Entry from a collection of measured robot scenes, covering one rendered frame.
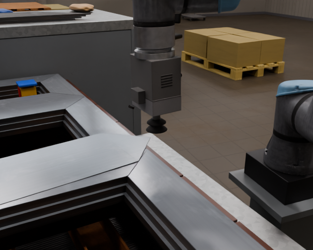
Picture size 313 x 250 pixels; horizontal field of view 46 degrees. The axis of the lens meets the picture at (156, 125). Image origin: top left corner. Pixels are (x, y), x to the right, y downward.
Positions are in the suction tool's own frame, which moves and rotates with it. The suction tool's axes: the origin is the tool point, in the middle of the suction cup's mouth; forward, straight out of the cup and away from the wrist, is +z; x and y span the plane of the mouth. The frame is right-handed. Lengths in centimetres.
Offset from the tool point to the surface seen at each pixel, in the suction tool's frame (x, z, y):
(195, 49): 281, 75, -370
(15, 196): -28.3, 7.2, -2.1
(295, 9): 890, 80, -710
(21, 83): -13, 4, -68
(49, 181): -21.6, 7.3, -4.1
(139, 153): -1.0, 7.6, -6.0
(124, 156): -4.5, 7.5, -6.5
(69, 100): -3, 7, -50
